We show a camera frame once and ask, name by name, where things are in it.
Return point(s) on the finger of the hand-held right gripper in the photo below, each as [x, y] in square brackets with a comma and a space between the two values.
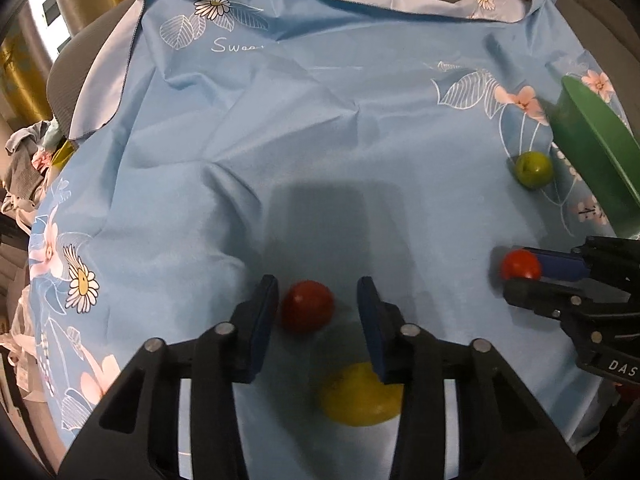
[535, 292]
[562, 266]

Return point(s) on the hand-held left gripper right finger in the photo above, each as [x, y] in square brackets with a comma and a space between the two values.
[372, 330]

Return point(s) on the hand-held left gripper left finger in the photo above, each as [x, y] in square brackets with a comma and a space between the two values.
[262, 330]

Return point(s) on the red cherry tomato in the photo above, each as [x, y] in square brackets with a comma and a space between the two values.
[521, 265]
[306, 305]

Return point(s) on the green plastic bowl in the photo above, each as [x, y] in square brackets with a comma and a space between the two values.
[600, 160]

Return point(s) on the large yellow-green fruit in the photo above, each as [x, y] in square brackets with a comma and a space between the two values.
[350, 400]

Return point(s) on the small green fruit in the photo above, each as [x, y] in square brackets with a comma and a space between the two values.
[534, 170]

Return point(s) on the blue floral cloth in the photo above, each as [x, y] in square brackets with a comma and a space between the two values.
[300, 135]

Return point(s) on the green sofa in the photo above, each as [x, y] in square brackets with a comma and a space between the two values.
[600, 20]

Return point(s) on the pile of grey clothes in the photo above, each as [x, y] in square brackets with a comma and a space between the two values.
[30, 170]

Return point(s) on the yellow patterned curtain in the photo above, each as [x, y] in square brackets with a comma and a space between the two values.
[20, 60]

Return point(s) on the window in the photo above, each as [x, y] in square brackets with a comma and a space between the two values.
[50, 10]

